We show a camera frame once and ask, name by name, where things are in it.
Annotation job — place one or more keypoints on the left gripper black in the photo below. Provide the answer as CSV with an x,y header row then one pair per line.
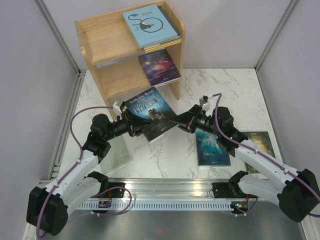
x,y
141,123

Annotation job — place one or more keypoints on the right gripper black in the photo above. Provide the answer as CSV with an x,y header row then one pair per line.
x,y
190,117

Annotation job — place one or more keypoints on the Wuthering Heights blue book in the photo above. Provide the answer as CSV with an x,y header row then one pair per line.
x,y
151,106

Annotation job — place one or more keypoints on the pale green book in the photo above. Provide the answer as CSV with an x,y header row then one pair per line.
x,y
117,156

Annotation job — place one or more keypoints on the teal underwater cover book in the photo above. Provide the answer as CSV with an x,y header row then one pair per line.
x,y
209,154

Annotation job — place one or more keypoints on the Robinson Crusoe purple book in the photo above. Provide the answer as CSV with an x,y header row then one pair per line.
x,y
159,68

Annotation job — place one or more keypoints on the dark green gold book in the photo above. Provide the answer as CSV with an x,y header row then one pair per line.
x,y
262,140

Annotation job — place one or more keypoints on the yellow book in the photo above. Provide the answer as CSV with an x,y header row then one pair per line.
x,y
162,45

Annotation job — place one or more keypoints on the light blue SO book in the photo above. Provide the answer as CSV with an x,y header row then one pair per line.
x,y
150,26

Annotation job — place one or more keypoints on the black book with barcode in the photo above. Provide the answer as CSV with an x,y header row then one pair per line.
x,y
172,22

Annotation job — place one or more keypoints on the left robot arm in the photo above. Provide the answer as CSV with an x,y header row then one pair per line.
x,y
49,207

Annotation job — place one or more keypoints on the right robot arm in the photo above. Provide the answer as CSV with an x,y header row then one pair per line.
x,y
295,192

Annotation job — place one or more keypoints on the wooden two-tier shelf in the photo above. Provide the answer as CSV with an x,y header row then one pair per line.
x,y
111,53

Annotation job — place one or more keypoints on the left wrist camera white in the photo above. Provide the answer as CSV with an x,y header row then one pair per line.
x,y
119,107

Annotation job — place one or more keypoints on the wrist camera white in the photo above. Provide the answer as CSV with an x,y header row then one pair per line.
x,y
119,107
204,102

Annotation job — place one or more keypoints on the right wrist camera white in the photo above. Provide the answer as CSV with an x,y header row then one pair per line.
x,y
204,102

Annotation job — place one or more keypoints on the aluminium rail beam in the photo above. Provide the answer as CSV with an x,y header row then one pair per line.
x,y
165,188

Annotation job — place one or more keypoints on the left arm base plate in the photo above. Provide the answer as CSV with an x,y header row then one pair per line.
x,y
116,192

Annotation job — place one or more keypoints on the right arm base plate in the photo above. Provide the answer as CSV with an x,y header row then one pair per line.
x,y
225,190

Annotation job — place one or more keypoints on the white slotted cable duct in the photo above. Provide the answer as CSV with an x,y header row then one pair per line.
x,y
162,205

